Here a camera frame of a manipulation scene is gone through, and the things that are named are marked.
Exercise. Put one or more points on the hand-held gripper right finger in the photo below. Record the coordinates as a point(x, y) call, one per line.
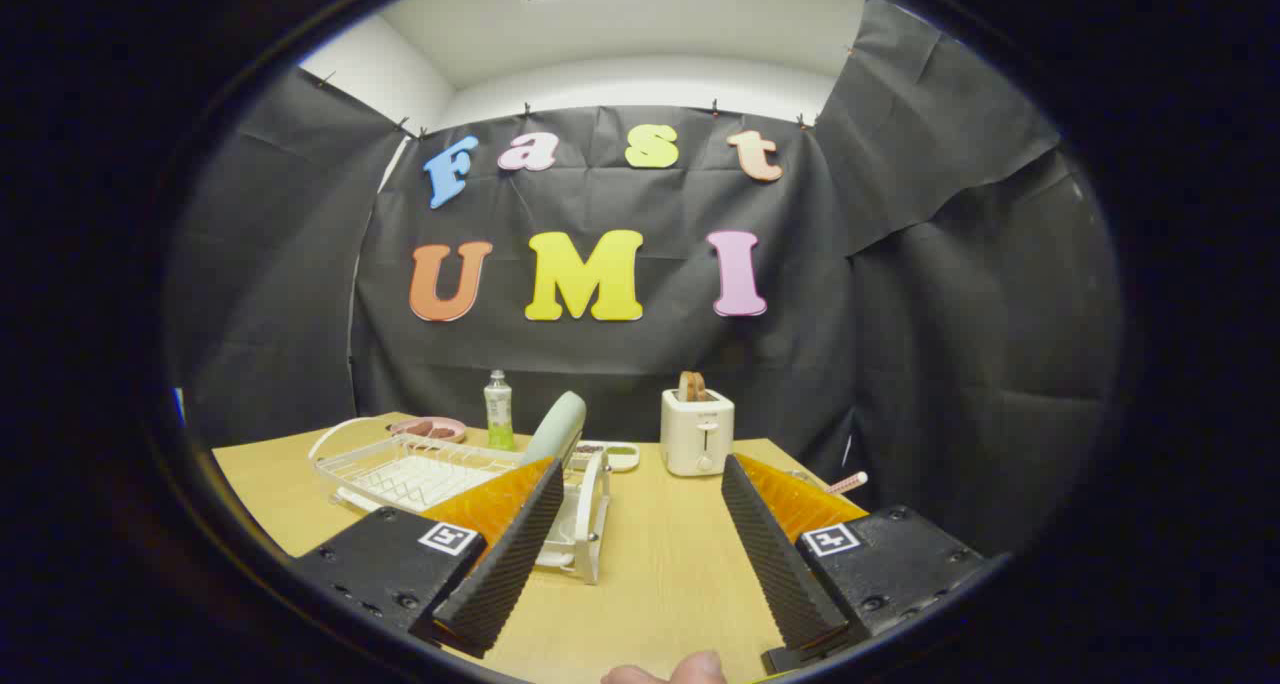
point(775, 554)

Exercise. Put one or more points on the white divided tray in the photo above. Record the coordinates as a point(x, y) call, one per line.
point(626, 460)

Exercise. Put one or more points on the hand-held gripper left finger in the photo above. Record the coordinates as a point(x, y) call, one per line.
point(510, 554)

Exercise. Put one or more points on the brown toast slice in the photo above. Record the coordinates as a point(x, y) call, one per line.
point(685, 386)
point(702, 388)

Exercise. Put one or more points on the pale green plate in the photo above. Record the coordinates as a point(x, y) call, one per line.
point(555, 426)

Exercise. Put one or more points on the white toaster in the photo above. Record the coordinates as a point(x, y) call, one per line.
point(697, 439)

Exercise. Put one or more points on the pink plate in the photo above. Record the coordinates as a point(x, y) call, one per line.
point(456, 425)

